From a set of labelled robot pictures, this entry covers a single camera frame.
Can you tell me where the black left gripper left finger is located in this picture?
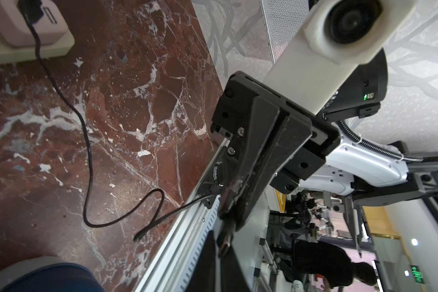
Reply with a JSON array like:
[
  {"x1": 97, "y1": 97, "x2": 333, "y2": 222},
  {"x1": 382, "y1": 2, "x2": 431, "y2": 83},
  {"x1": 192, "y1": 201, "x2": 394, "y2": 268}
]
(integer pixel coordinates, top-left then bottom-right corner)
[{"x1": 186, "y1": 231, "x2": 216, "y2": 292}]

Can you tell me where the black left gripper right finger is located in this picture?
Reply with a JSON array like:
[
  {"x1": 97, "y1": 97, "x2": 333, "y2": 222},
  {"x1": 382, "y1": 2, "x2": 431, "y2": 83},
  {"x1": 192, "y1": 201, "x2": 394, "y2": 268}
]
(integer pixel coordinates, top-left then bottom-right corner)
[{"x1": 228, "y1": 248, "x2": 250, "y2": 292}]

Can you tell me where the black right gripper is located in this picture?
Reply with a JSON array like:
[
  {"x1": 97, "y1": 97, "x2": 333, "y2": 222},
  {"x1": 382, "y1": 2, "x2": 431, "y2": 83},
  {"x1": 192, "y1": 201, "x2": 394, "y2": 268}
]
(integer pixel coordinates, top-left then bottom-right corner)
[{"x1": 211, "y1": 71, "x2": 341, "y2": 230}]

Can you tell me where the thin black charging cable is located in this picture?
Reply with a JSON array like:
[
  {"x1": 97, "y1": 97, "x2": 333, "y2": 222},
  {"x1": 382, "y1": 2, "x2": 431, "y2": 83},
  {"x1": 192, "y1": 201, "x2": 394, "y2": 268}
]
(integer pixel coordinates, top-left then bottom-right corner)
[{"x1": 17, "y1": 0, "x2": 238, "y2": 258}]

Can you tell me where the pink charger adapter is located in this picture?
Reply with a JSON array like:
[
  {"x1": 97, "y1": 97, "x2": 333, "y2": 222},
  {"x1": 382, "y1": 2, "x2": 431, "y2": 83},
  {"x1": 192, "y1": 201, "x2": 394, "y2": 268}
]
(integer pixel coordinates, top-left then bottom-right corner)
[{"x1": 0, "y1": 1, "x2": 69, "y2": 47}]

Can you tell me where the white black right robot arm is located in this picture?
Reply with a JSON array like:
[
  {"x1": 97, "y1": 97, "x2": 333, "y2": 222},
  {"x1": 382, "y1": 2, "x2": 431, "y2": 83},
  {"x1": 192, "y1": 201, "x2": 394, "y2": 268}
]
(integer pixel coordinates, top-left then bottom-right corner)
[{"x1": 211, "y1": 51, "x2": 438, "y2": 248}]

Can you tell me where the person in black shirt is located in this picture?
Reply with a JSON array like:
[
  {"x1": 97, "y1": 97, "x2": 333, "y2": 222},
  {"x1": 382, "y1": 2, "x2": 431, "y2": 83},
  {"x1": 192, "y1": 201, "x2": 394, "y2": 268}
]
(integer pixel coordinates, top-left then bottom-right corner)
[{"x1": 292, "y1": 240, "x2": 377, "y2": 289}]

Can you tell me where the beige red power strip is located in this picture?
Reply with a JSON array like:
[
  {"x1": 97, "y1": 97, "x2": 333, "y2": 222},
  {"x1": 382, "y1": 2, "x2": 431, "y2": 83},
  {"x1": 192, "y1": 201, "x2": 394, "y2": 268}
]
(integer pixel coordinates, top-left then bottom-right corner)
[{"x1": 0, "y1": 32, "x2": 75, "y2": 65}]

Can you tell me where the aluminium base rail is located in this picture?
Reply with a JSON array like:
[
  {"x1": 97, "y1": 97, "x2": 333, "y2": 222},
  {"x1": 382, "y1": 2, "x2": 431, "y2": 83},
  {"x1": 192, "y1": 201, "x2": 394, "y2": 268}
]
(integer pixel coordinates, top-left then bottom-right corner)
[{"x1": 133, "y1": 138, "x2": 274, "y2": 292}]

